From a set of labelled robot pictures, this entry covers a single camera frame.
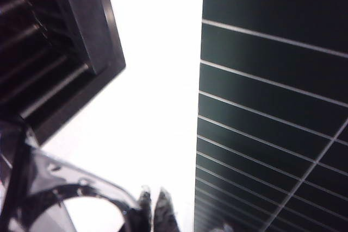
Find black ribbed sink drain rack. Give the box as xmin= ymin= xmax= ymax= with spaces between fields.
xmin=0 ymin=0 xmax=95 ymax=120

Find black undermount kitchen sink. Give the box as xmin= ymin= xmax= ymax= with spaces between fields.
xmin=0 ymin=0 xmax=127 ymax=146

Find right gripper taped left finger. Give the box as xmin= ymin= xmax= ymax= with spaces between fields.
xmin=136 ymin=185 xmax=153 ymax=232

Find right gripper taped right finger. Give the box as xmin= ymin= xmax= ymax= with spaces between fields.
xmin=152 ymin=186 xmax=181 ymax=232

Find clear glass mug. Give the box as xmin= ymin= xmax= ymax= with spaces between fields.
xmin=0 ymin=119 xmax=145 ymax=232

